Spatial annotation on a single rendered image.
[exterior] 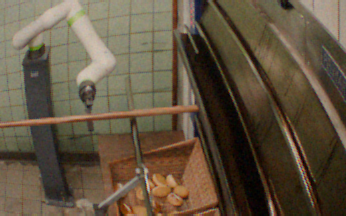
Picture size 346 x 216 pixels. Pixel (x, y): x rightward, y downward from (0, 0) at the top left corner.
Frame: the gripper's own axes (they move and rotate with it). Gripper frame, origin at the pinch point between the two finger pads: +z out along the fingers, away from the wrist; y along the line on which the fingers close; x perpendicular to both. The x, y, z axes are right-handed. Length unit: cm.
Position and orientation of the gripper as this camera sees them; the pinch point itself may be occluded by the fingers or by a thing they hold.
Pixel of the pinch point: (90, 116)
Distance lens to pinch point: 233.7
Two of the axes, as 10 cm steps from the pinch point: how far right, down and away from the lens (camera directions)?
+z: 2.1, 4.9, -8.5
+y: -0.5, 8.7, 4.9
